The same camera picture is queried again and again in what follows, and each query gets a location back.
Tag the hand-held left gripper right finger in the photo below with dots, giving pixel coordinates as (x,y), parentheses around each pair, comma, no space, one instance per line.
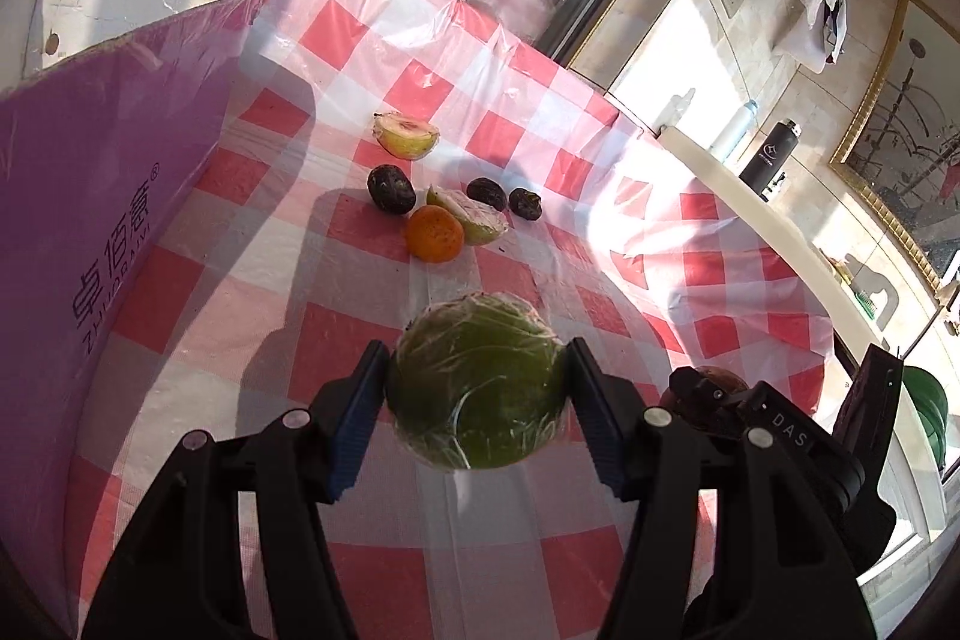
(594,422)

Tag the gold framed picture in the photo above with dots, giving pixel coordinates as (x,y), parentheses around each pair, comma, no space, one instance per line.
(907,145)

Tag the black insulated bottle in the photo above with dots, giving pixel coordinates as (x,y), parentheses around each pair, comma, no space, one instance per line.
(771,156)

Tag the red checkered tablecloth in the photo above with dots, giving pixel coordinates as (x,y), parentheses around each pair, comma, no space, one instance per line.
(525,280)

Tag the reddish brown round fruit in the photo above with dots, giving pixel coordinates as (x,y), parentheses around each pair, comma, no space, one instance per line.
(724,376)

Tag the purple cardboard box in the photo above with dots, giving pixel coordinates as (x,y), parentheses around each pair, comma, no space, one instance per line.
(97,160)

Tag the white counter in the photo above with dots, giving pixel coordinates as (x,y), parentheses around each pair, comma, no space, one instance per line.
(750,220)

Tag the mandarin orange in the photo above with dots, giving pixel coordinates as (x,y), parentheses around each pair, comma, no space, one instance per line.
(433,235)

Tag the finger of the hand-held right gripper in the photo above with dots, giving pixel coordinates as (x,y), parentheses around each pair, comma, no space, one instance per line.
(697,396)

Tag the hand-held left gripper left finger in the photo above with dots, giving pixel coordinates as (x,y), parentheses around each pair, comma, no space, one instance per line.
(360,419)

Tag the green bowl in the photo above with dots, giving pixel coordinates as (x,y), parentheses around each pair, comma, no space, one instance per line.
(926,415)

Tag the white insulated bottle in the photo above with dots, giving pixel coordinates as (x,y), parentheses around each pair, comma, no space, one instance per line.
(736,129)

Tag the yellow apple half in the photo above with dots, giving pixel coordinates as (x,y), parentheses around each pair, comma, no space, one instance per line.
(405,135)
(478,221)

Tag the green apple half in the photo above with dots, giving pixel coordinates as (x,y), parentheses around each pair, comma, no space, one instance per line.
(480,385)

